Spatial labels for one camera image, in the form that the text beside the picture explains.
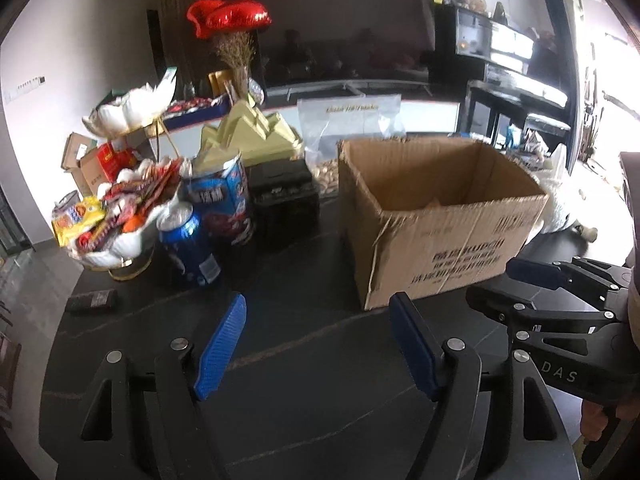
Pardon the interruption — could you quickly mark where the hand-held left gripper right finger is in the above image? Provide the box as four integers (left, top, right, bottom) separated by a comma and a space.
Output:
389, 292, 581, 480

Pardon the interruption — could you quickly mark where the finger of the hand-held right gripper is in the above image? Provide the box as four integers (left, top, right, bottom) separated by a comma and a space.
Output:
466, 284, 627, 342
506, 256, 633, 307

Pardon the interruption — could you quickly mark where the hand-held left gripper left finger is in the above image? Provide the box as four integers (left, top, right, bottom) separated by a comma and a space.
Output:
57, 291, 247, 480

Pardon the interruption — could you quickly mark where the person's right hand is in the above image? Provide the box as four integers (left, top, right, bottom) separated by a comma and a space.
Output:
580, 402, 610, 442

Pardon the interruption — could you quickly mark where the white plush toy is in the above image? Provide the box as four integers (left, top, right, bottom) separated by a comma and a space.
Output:
537, 142, 598, 243

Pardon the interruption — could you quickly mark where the blue soda can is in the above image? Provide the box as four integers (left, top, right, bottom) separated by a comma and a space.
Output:
157, 202, 223, 288

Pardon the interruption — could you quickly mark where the small dark rectangular object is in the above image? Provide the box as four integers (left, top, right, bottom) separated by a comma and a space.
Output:
67, 289, 118, 314

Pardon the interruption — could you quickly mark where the blue snack carton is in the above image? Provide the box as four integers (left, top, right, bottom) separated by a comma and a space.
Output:
182, 152, 253, 246

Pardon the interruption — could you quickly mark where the black storage box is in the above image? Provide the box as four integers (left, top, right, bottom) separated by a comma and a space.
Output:
247, 157, 321, 248

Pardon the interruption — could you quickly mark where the pile of red snack packets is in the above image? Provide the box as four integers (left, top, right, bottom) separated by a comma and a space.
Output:
75, 157, 183, 256

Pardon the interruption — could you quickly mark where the yellow snack packet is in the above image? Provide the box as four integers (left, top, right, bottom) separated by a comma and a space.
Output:
52, 195, 108, 247

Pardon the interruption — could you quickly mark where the red carton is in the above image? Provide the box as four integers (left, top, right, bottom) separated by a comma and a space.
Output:
97, 142, 138, 176

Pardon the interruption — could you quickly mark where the yellow green pyramid paper box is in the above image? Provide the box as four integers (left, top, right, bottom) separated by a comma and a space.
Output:
192, 100, 306, 173

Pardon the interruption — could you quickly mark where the black piano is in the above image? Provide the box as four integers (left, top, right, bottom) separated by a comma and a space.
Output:
435, 5, 573, 146

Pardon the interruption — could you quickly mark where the small brown cardboard box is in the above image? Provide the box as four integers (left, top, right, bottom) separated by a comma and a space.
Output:
61, 132, 101, 196

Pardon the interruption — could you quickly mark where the clear zip bag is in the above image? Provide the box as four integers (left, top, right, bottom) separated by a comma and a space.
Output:
297, 95, 403, 196

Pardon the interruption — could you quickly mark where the blue tray of candy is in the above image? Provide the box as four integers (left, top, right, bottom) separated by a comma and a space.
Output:
162, 95, 233, 128

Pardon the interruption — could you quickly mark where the white shell tiered stand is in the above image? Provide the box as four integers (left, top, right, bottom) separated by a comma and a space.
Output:
52, 67, 193, 281

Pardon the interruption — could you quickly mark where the dried flower bunch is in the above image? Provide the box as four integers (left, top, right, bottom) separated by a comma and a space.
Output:
212, 30, 258, 101

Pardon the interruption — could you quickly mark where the black television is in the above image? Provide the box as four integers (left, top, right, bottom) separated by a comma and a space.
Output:
252, 0, 436, 93

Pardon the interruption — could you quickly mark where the red heart foil balloon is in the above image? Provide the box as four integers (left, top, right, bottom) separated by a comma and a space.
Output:
187, 0, 273, 40

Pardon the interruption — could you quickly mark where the white wall switch strip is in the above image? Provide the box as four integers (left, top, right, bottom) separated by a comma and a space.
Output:
7, 75, 47, 102

